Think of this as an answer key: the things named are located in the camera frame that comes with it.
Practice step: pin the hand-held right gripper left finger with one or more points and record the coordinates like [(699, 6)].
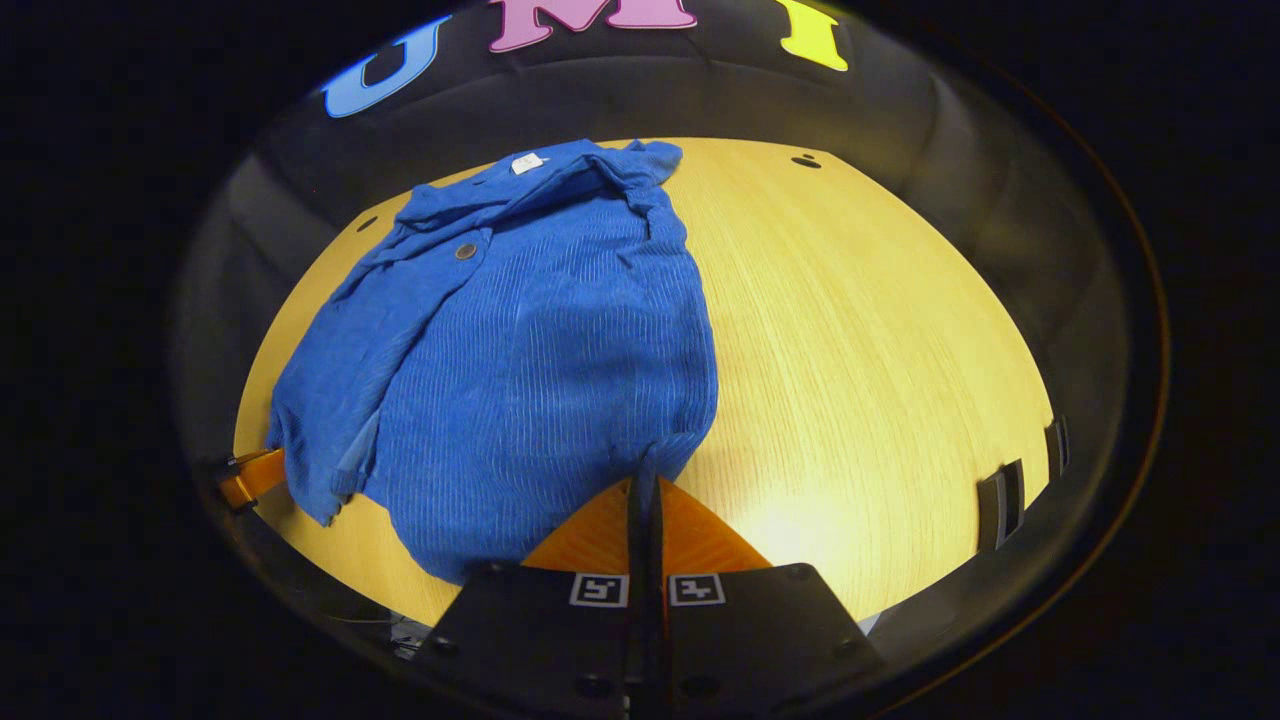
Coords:
[(530, 640)]

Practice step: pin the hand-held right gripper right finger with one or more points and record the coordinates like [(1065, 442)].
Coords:
[(770, 640)]

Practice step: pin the black backdrop cloth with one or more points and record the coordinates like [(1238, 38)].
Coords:
[(900, 110)]

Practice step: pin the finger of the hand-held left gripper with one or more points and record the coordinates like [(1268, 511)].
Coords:
[(250, 475)]

